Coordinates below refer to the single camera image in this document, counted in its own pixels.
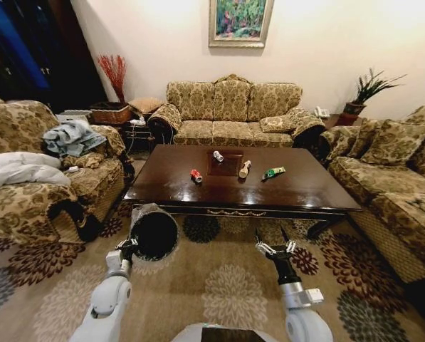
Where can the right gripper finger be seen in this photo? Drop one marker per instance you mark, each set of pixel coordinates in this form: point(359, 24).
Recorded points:
point(262, 247)
point(290, 246)

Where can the wicker basket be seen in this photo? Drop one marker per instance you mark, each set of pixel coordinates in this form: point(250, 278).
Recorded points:
point(109, 114)

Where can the framed colourful painting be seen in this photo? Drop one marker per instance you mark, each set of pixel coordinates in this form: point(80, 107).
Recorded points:
point(240, 18)

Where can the three-seat floral sofa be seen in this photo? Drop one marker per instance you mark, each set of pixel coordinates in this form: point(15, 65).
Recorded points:
point(230, 107)

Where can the dark wooden corner table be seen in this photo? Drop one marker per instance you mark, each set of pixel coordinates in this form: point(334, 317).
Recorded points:
point(344, 119)

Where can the white robot front shell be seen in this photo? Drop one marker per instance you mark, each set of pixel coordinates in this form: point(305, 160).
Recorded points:
point(191, 333)

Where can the large floral cushion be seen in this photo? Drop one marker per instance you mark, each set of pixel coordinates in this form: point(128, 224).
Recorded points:
point(393, 142)

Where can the dark metal side table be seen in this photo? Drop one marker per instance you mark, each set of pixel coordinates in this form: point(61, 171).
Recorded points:
point(137, 137)

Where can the white blanket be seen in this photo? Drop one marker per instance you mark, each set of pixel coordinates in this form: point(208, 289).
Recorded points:
point(20, 171)

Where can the white power strip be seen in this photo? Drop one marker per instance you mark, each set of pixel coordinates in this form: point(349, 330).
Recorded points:
point(136, 121)

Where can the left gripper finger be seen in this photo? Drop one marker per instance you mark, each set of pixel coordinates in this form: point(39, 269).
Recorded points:
point(133, 242)
point(121, 245)

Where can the crushed red can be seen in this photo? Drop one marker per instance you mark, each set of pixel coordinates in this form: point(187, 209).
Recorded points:
point(196, 176)

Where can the tan tasselled cushion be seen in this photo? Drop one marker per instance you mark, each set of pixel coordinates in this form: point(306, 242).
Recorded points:
point(144, 104)

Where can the grey plastic box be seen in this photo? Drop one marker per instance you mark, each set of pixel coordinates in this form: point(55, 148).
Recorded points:
point(73, 115)

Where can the green potted plant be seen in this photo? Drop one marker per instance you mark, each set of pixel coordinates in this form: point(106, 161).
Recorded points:
point(367, 89)

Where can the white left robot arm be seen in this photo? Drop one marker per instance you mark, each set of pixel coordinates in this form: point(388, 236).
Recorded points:
point(107, 295)

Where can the small white remote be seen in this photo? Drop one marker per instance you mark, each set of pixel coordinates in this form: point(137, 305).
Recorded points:
point(73, 169)

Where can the tan plastic bottle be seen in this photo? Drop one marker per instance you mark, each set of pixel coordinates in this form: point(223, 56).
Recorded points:
point(244, 170)

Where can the white desk telephone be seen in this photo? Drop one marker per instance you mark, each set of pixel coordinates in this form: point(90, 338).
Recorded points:
point(321, 112)

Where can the dark wooden cabinet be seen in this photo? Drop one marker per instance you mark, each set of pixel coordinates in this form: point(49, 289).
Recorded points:
point(37, 46)

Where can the dark round trash bin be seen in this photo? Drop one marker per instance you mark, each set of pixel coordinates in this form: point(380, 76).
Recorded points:
point(155, 231)

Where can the floral sofa cushion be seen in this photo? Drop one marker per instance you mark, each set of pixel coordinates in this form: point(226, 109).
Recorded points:
point(276, 123)

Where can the red dried grass bunch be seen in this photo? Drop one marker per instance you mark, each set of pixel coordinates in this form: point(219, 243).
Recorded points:
point(114, 73)

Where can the blue crumpled clothes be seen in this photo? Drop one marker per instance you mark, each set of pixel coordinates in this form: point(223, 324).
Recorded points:
point(71, 137)

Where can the floral corner sofa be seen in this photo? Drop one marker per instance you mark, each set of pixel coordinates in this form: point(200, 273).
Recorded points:
point(386, 192)

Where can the floral patterned rug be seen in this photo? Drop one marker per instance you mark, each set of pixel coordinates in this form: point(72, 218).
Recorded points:
point(212, 292)

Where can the crushed silver can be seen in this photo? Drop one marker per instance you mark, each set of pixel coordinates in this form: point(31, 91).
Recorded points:
point(218, 156)

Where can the floral armchair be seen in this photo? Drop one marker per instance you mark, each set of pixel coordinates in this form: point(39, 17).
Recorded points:
point(16, 128)

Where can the dark wooden coffee table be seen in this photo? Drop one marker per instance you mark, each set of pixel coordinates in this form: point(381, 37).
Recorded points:
point(304, 192)

